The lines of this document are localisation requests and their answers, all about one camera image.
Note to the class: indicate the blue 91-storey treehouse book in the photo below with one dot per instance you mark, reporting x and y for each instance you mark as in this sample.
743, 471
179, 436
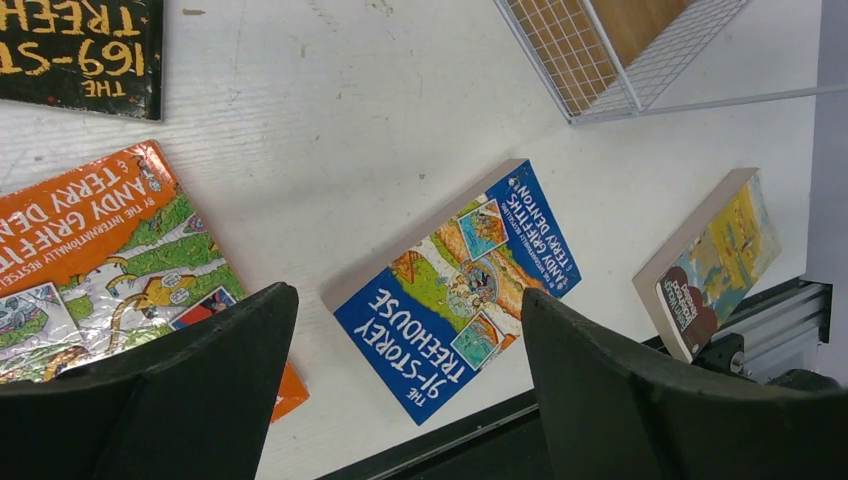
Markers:
432, 311

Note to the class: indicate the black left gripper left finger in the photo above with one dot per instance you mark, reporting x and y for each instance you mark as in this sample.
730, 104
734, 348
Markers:
194, 404

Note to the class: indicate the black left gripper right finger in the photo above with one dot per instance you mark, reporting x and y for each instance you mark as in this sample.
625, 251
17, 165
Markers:
614, 408

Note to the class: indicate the yellow Brideshead Revisited book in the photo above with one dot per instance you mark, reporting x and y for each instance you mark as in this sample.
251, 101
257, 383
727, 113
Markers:
703, 271

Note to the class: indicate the black 169-storey treehouse book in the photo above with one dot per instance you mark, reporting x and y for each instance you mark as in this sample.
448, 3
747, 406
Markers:
88, 55

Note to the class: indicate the white wire wooden shelf rack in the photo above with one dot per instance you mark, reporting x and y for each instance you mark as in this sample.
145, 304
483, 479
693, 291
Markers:
611, 60

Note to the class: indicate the orange 78-storey treehouse book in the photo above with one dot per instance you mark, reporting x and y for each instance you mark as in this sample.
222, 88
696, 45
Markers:
102, 259

